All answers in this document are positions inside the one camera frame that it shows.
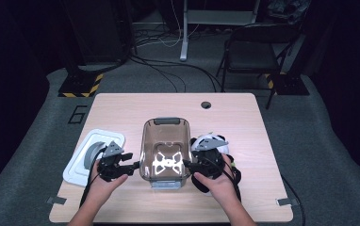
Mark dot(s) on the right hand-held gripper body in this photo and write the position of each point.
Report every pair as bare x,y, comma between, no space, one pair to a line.
211,163

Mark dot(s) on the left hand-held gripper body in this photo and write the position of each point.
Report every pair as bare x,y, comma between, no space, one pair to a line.
110,166

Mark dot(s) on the panda plush toy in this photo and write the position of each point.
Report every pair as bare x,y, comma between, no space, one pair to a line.
200,186

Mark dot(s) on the white storage box lid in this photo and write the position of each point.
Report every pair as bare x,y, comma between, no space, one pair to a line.
80,163

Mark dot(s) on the clear plastic storage box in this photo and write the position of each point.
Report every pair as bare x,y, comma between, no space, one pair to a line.
165,144

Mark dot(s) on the person's left hand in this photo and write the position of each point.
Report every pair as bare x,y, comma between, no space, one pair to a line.
102,191

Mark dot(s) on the person's right hand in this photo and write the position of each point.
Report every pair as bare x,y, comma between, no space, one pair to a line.
222,188

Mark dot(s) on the grey tape strip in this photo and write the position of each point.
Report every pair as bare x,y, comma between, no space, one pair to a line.
286,201
56,200

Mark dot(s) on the black yellow striped stand base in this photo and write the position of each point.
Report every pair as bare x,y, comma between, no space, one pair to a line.
289,84
79,84

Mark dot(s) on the black folding chair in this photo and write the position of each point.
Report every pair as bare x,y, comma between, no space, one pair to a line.
252,56

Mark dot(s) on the dark bundle of gear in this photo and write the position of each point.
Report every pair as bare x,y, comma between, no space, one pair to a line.
288,11

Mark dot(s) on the white metal desk frame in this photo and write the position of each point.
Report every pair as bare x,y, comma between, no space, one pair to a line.
184,37

